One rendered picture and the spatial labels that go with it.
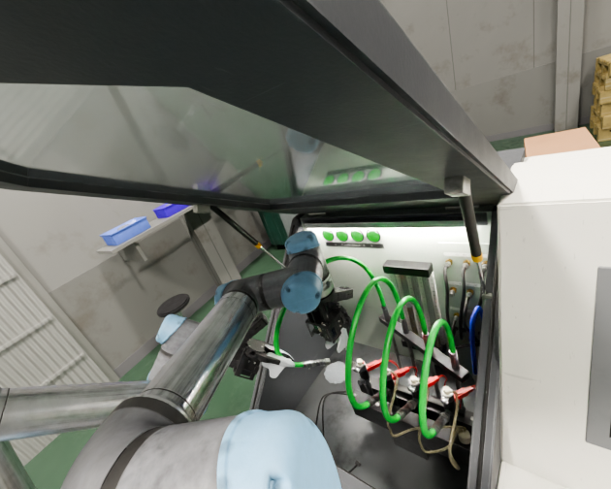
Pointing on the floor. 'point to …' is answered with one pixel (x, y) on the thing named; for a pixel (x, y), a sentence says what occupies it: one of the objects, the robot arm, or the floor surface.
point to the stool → (174, 306)
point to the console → (558, 310)
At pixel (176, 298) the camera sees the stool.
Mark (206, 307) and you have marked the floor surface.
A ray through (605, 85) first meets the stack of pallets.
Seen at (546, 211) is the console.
